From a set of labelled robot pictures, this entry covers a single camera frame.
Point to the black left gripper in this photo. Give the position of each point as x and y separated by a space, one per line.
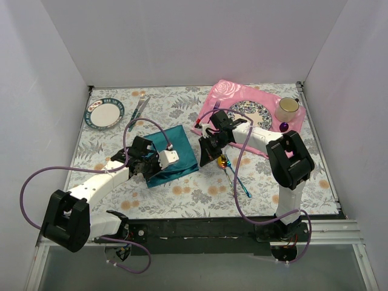
152 169

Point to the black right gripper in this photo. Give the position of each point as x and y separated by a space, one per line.
210 148

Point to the teal cloth napkin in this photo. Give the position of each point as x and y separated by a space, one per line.
187 161

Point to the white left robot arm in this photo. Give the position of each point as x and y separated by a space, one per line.
85 206

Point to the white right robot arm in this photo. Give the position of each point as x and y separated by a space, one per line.
289 159

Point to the iridescent gold spoon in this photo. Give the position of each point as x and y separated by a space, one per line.
222 164

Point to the purple metallic fork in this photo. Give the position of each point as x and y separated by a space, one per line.
217 104

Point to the green rimmed white plate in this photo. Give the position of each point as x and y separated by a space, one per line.
104 113

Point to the pink floral placemat cloth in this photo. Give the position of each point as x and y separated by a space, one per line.
228 93

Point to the purple metallic spoon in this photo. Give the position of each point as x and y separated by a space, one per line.
284 127

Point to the cream ceramic mug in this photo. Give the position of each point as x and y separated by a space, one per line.
288 110

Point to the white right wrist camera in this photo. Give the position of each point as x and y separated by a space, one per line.
206 130

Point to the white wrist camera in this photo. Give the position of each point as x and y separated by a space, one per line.
167 157
206 130

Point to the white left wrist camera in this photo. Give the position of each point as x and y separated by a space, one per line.
167 157

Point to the green handled knife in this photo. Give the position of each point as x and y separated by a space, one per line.
131 126

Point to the green handled fork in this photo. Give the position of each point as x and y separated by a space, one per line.
140 102

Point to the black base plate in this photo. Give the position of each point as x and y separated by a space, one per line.
138 240

